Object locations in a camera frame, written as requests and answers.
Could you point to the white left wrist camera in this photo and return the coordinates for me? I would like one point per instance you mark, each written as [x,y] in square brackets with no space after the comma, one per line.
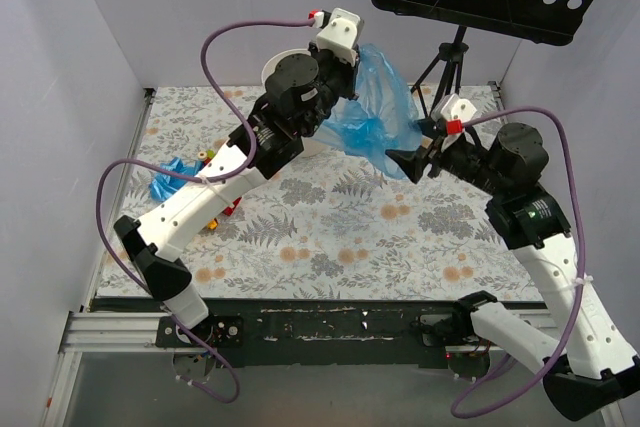
[339,32]

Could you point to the black scratched base plate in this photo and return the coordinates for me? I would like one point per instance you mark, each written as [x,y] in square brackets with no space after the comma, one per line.
[260,332]

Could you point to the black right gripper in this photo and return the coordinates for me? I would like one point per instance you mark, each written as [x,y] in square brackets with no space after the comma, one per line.
[435,158]

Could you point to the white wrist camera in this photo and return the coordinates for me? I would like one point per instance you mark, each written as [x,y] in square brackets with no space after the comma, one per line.
[339,32]
[450,114]

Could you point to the aluminium rail frame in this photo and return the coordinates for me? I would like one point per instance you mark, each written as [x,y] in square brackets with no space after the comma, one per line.
[141,367]

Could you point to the blue bag piece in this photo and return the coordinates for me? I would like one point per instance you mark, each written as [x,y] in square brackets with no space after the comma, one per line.
[163,186]

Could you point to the blue plastic trash bag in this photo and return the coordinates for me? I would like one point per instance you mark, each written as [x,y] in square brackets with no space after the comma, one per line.
[382,118]

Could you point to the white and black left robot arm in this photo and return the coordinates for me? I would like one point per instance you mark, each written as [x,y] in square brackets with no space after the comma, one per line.
[155,241]

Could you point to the white cylindrical trash bin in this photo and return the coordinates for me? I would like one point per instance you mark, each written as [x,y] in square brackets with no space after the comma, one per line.
[291,83]

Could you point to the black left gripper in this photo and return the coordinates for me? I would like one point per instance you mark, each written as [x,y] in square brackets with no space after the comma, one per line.
[345,80]

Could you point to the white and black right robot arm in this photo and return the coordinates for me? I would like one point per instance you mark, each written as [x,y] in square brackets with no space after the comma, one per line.
[591,365]

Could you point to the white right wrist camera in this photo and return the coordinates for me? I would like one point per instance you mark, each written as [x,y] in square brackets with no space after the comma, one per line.
[450,114]

